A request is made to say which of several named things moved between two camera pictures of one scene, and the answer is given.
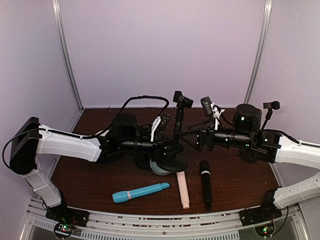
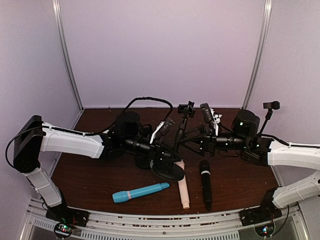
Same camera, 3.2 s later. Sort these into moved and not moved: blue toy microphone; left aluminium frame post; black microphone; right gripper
Moved: right gripper
Not moved: left aluminium frame post; black microphone; blue toy microphone
